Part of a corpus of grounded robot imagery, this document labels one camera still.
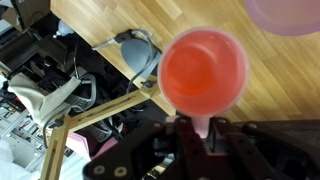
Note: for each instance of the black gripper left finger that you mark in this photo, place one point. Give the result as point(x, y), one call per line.
point(134, 156)

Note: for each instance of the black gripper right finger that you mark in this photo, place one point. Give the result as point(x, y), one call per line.
point(257, 152)

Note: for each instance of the pink mug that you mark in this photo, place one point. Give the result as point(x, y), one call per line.
point(202, 73)

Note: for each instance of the purple translucent cup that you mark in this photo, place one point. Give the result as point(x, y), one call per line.
point(285, 17)

